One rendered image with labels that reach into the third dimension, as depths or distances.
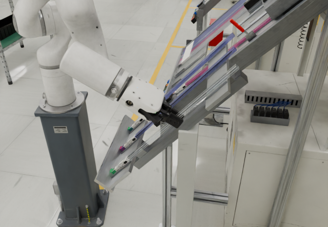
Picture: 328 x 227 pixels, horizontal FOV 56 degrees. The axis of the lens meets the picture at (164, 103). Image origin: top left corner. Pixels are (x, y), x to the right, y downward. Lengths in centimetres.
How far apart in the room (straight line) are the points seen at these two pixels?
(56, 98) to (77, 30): 56
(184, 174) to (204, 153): 112
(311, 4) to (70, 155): 113
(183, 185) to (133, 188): 87
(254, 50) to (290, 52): 162
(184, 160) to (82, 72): 45
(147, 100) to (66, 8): 28
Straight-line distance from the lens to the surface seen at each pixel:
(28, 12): 118
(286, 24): 107
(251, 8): 141
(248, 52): 109
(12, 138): 252
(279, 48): 187
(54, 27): 123
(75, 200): 171
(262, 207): 155
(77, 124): 137
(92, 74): 76
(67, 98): 135
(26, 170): 221
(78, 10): 77
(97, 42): 87
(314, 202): 155
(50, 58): 127
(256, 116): 140
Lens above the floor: 141
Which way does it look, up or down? 32 degrees down
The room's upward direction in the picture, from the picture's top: straight up
